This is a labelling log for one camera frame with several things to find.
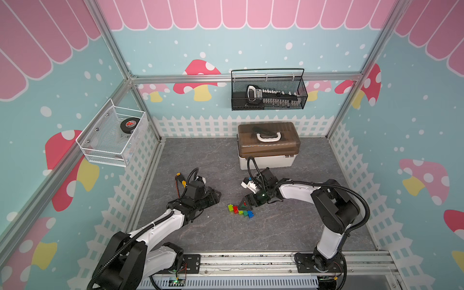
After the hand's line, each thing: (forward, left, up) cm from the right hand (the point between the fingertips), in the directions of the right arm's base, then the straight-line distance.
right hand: (244, 206), depth 87 cm
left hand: (+3, +13, +3) cm, 14 cm away
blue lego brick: (-4, -3, 0) cm, 4 cm away
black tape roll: (+25, +51, +31) cm, 65 cm away
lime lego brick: (0, +7, 0) cm, 7 cm away
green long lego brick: (-3, 0, 0) cm, 3 cm away
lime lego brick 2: (-3, +2, 0) cm, 3 cm away
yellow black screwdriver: (+15, +33, 0) cm, 36 cm away
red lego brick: (-2, +4, 0) cm, 5 cm away
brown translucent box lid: (+28, -13, +17) cm, 35 cm away
